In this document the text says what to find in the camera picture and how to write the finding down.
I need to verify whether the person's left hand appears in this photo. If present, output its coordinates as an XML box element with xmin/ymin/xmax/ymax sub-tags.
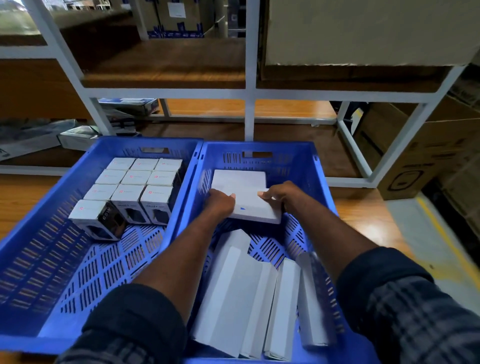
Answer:
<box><xmin>204</xmin><ymin>188</ymin><xmax>236</xmax><ymax>221</ymax></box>

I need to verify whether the person's right hand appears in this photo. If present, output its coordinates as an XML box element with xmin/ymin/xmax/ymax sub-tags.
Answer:
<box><xmin>258</xmin><ymin>181</ymin><xmax>312</xmax><ymax>214</ymax></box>

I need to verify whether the white box blue mark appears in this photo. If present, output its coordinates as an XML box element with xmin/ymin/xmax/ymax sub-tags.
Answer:
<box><xmin>226</xmin><ymin>185</ymin><xmax>283</xmax><ymax>225</ymax></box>

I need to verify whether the person's right forearm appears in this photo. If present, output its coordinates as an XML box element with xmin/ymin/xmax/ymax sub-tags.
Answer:
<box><xmin>285</xmin><ymin>197</ymin><xmax>480</xmax><ymax>364</ymax></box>

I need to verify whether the person's left forearm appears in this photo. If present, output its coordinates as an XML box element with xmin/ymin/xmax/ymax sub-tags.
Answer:
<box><xmin>56</xmin><ymin>210</ymin><xmax>226</xmax><ymax>364</ymax></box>

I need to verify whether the blue plastic crate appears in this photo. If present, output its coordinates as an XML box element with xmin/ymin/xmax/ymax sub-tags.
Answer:
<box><xmin>161</xmin><ymin>140</ymin><xmax>380</xmax><ymax>364</ymax></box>
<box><xmin>0</xmin><ymin>136</ymin><xmax>203</xmax><ymax>355</ymax></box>

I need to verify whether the group of small white boxes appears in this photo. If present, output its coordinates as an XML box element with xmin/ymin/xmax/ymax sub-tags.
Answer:
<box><xmin>68</xmin><ymin>157</ymin><xmax>184</xmax><ymax>241</ymax></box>

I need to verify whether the white metal shelf rack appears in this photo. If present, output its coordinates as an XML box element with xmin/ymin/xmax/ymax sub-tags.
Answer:
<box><xmin>0</xmin><ymin>0</ymin><xmax>466</xmax><ymax>189</ymax></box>

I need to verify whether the blue and white product box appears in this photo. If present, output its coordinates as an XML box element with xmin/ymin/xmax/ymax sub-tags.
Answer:
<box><xmin>98</xmin><ymin>97</ymin><xmax>160</xmax><ymax>118</ymax></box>

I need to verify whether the cardboard box black print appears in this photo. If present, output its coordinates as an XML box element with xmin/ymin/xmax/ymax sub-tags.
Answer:
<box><xmin>353</xmin><ymin>95</ymin><xmax>480</xmax><ymax>201</ymax></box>

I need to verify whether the small grey product box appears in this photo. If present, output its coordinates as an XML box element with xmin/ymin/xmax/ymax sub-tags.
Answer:
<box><xmin>57</xmin><ymin>125</ymin><xmax>101</xmax><ymax>151</ymax></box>

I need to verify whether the cardboard box blue print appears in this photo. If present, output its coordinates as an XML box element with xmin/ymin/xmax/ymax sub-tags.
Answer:
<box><xmin>144</xmin><ymin>0</ymin><xmax>215</xmax><ymax>39</ymax></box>

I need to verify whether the large plain cardboard box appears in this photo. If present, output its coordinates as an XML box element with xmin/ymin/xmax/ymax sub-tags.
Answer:
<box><xmin>261</xmin><ymin>0</ymin><xmax>480</xmax><ymax>82</ymax></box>

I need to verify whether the grey flat package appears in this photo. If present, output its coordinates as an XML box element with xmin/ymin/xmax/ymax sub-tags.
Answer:
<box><xmin>0</xmin><ymin>119</ymin><xmax>77</xmax><ymax>163</ymax></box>

